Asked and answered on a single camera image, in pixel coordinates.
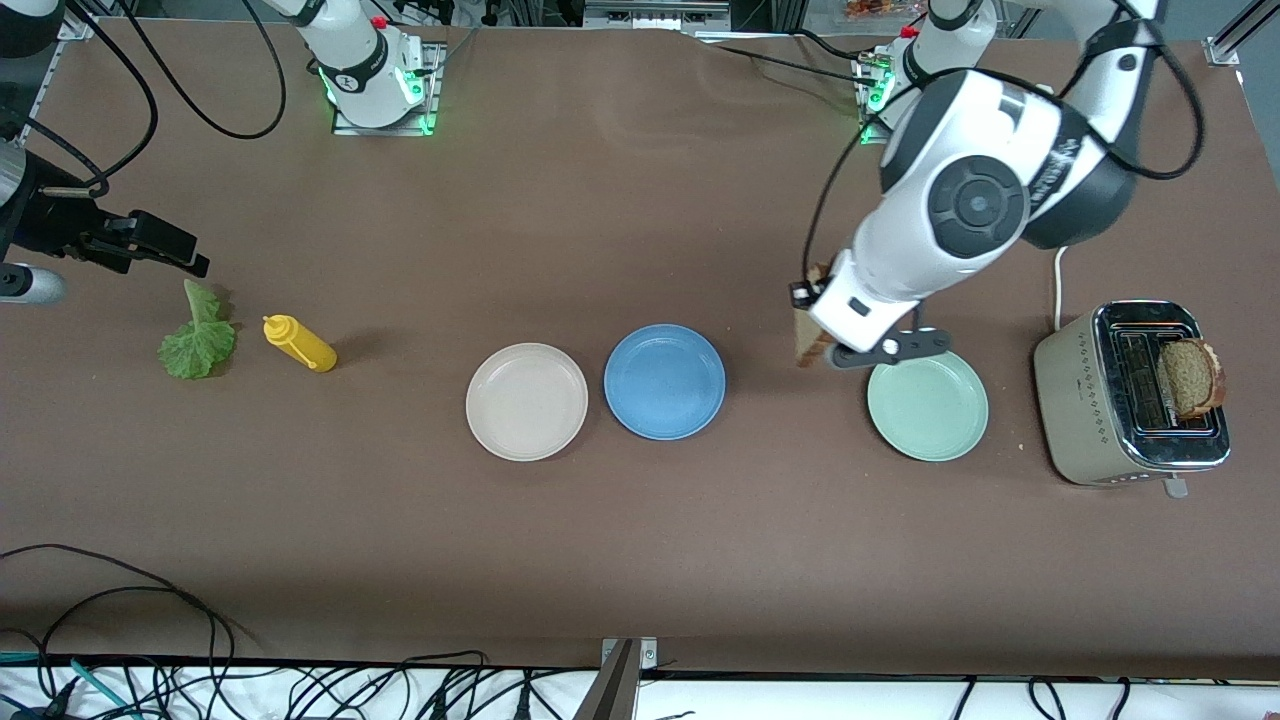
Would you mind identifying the brown toast bread slice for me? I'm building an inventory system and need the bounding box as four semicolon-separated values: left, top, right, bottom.
795;262;839;369
1158;339;1227;419

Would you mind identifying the green lettuce leaf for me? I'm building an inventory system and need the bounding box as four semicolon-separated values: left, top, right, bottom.
158;279;238;381

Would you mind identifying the blue round plate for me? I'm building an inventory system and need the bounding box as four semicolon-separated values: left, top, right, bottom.
603;323;727;442

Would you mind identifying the light green round plate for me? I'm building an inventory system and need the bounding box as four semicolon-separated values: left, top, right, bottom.
866;346;990;463

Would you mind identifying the beige round plate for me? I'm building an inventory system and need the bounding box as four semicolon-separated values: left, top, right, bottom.
465;343;589;463

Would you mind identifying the yellow squeeze sauce bottle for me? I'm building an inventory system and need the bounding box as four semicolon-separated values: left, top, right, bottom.
262;314;339;373

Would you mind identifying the beige chrome two-slot toaster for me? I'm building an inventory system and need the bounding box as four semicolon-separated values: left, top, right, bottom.
1033;300;1233;499

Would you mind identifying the grey metal box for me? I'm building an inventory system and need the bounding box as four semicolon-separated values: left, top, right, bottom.
583;0;732;29

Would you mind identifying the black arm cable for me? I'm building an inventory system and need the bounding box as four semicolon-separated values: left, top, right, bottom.
20;5;160;196
802;0;1207;293
110;0;289;140

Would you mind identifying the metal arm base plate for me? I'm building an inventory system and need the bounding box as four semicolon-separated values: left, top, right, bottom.
332;42;442;137
855;50;901;146

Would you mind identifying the thin black cable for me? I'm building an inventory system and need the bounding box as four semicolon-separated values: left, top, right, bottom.
790;28;879;63
695;42;881;91

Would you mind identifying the long black looped cable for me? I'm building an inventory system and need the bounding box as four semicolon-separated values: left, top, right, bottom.
0;544;237;720

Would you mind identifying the metal table edge bracket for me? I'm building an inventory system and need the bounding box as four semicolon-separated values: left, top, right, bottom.
572;637;659;720

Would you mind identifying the teal cable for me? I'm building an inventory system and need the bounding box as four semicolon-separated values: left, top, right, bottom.
0;650;133;719

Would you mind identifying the aluminium frame profile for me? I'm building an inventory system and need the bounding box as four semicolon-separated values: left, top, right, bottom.
1215;0;1280;51

